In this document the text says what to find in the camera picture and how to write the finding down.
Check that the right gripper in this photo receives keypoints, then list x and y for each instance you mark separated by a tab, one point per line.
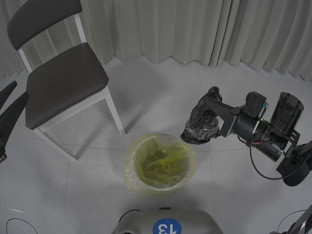
243	127

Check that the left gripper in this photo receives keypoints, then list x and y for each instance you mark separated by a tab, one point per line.
3	151

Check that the black plastic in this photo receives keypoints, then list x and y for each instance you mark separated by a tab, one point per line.
201	125

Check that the yellow plastic bag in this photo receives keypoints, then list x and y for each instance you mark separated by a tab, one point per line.
131	177

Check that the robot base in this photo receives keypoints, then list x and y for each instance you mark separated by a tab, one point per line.
165	222

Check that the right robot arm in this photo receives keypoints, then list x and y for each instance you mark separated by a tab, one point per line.
287	113

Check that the white trash bin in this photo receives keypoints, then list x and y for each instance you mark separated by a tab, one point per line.
162	186

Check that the white chair dark grey seat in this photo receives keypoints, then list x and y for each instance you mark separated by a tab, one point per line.
63	82

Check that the white curtain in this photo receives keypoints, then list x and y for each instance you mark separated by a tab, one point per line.
268	23
158	18

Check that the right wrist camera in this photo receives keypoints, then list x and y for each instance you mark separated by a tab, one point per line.
254	103

